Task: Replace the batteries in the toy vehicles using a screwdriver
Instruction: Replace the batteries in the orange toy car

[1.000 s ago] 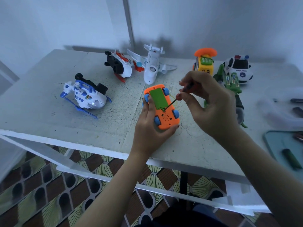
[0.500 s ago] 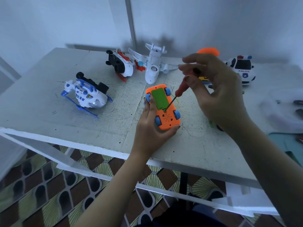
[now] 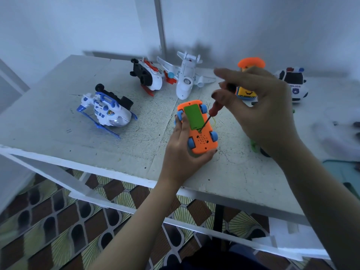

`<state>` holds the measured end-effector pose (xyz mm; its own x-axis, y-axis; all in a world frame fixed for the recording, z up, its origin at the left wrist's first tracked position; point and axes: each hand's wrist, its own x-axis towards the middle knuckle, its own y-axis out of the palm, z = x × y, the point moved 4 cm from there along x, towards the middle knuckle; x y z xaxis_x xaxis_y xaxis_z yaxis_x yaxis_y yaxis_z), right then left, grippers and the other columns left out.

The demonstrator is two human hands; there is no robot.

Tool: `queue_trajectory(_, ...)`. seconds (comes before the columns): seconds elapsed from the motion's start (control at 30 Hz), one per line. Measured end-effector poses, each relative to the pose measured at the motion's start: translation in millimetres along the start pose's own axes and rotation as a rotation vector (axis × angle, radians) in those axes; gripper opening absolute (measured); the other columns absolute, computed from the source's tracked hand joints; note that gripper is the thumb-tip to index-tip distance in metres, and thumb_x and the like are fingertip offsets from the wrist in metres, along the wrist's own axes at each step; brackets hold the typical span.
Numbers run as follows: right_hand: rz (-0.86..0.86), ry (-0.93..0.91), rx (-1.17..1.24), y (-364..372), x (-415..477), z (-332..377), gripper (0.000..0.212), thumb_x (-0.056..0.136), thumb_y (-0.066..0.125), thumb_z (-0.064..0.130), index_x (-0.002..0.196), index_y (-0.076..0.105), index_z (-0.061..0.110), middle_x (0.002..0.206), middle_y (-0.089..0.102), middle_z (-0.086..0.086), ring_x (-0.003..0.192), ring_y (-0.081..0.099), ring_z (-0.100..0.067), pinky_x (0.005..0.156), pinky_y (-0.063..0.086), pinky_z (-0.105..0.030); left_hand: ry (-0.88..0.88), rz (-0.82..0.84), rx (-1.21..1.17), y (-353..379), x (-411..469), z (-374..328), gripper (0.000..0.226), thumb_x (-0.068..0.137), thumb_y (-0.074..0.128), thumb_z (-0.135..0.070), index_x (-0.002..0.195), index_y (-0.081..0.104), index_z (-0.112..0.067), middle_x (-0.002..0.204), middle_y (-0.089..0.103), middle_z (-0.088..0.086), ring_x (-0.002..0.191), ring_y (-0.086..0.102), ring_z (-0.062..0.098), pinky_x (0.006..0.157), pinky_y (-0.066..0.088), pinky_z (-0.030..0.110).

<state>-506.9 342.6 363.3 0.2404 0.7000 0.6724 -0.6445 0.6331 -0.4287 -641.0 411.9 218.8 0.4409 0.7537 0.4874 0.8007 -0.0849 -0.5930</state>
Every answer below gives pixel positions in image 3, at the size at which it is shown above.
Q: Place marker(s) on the black white toy car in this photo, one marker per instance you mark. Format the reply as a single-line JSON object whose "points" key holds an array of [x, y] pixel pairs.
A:
{"points": [[295, 84]]}

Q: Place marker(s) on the yellow orange toy car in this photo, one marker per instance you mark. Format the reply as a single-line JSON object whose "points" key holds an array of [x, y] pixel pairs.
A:
{"points": [[247, 94]]}

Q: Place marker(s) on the red white toy vehicle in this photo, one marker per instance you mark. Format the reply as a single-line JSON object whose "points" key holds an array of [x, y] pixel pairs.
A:
{"points": [[147, 74]]}

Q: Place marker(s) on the white blue toy vehicle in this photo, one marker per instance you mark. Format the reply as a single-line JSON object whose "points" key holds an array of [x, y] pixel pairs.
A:
{"points": [[106, 109]]}

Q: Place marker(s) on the green orange toy car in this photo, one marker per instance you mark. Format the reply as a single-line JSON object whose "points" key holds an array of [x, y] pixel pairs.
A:
{"points": [[197, 132]]}

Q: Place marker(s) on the red screwdriver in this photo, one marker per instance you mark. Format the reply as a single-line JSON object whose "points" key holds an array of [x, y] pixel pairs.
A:
{"points": [[216, 106]]}

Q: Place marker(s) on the person's right hand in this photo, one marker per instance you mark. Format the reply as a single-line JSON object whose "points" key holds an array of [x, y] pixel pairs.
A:
{"points": [[264, 115]]}

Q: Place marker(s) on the clear plastic container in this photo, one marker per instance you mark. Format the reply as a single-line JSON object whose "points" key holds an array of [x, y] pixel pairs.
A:
{"points": [[340, 140]]}

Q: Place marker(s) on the person's left forearm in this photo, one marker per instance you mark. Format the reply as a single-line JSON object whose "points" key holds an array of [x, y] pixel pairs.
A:
{"points": [[132, 230]]}

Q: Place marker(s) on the person's dark trousers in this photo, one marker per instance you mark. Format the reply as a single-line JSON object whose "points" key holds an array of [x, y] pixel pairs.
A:
{"points": [[225, 260]]}

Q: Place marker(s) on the teal container lid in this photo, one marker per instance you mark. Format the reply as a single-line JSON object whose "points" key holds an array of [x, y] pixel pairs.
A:
{"points": [[349, 177]]}

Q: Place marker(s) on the person's left hand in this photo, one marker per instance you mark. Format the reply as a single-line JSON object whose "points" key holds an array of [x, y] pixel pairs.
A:
{"points": [[183, 157]]}

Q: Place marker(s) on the white toy airplane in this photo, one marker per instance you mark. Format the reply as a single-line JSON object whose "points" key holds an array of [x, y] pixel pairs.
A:
{"points": [[185, 76]]}

